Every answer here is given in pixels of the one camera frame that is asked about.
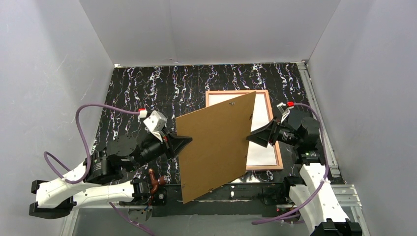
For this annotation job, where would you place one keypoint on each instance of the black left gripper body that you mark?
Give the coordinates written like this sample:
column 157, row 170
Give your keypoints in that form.
column 167, row 143

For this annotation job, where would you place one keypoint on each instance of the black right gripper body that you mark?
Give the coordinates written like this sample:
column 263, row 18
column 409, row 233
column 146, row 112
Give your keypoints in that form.
column 272, row 132

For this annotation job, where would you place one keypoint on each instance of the printed photo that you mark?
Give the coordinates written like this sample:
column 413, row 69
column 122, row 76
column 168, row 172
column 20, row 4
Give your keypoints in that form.
column 260, row 130

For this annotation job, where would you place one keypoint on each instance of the brown backing board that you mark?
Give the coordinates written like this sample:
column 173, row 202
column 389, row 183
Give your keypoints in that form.
column 218, row 152

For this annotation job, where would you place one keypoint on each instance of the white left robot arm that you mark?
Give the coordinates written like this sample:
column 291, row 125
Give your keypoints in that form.
column 88, row 183

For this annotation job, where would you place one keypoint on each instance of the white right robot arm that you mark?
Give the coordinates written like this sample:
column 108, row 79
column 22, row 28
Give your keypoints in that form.
column 316, row 203

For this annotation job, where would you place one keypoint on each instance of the copper pipe fitting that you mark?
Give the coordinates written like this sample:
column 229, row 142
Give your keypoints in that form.
column 156, row 182

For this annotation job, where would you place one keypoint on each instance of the aluminium right side rail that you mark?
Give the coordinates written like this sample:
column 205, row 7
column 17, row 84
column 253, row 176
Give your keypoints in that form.
column 306, row 80

